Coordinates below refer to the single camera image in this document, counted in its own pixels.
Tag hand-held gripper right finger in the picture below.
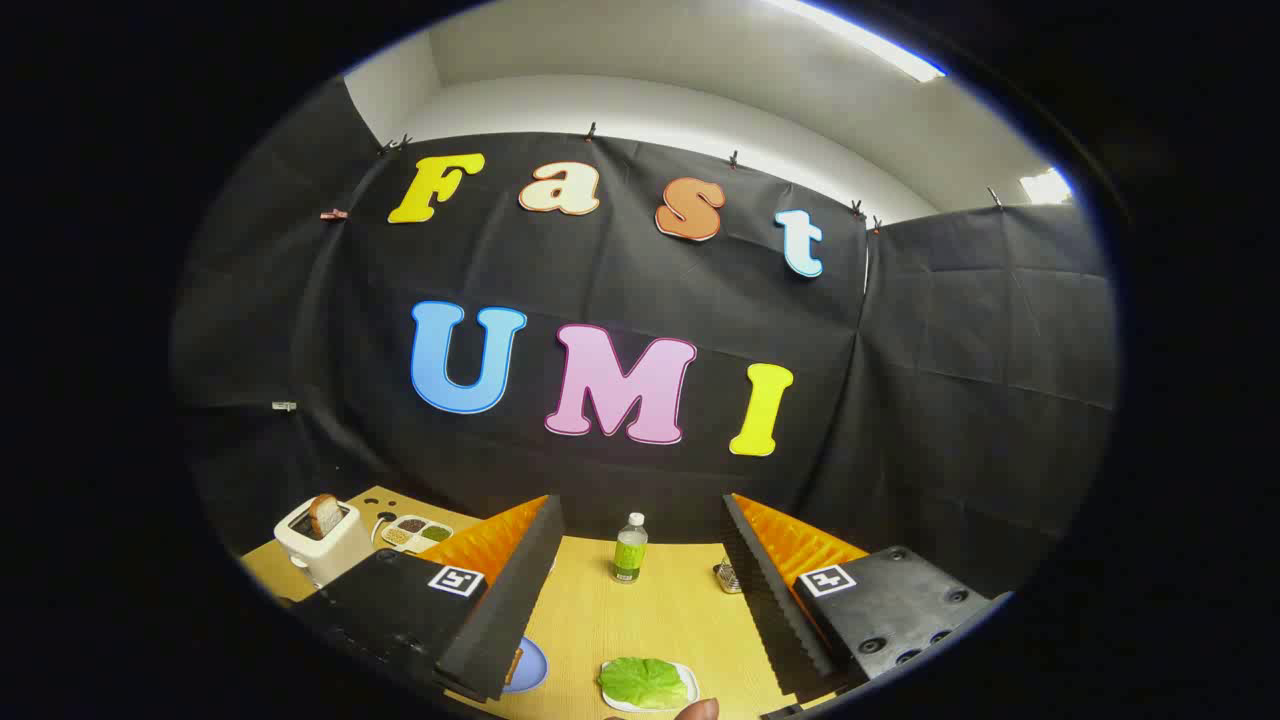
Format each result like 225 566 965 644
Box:
722 493 1013 713

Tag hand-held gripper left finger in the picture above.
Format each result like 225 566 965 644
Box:
295 494 566 703

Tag green lettuce leaf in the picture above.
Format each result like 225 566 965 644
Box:
598 657 689 711

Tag blue round plate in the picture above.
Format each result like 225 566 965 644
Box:
503 636 549 694

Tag white rectangular plate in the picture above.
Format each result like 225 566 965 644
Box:
600 660 701 714

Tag white compartment dish with seeds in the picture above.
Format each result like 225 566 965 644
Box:
380 514 454 553

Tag green label plastic bottle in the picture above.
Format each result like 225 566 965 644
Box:
612 512 649 585

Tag white toaster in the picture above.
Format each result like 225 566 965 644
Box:
273 497 361 589

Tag black backdrop cloth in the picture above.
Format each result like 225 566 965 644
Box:
170 80 1119 601

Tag small ceiling light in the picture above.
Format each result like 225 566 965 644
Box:
1020 168 1073 206

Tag long ceiling light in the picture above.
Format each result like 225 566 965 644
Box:
770 0 946 83

